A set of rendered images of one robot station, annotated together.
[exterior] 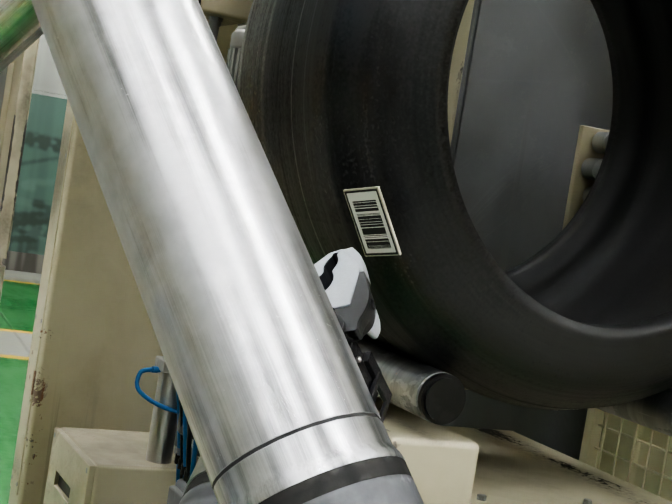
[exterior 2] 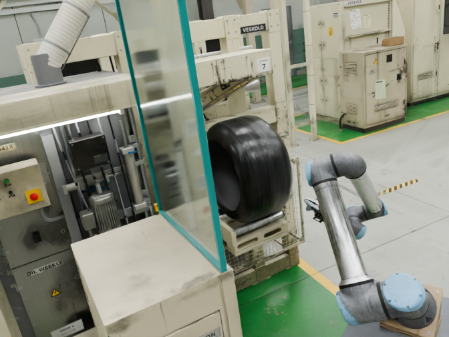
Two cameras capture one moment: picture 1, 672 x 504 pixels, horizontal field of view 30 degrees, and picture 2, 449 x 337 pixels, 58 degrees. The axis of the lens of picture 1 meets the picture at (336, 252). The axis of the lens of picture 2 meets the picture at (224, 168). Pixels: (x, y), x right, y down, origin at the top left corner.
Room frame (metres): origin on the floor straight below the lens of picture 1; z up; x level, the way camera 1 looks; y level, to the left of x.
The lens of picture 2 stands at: (1.38, 1.98, 1.98)
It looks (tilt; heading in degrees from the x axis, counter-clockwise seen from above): 20 degrees down; 269
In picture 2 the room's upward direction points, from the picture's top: 8 degrees counter-clockwise
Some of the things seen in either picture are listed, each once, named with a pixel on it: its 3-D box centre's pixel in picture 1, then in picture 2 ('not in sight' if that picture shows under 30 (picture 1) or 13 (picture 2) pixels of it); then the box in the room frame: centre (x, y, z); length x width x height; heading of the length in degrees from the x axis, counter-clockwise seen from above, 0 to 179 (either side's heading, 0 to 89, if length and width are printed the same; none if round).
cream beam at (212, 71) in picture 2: not in sight; (219, 69); (1.30, -0.48, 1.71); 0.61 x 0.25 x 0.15; 26
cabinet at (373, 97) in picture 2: not in sight; (373, 87); (-1.27, -4.53, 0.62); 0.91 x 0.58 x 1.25; 22
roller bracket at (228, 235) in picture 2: not in sight; (216, 225); (1.44, -0.08, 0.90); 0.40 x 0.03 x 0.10; 116
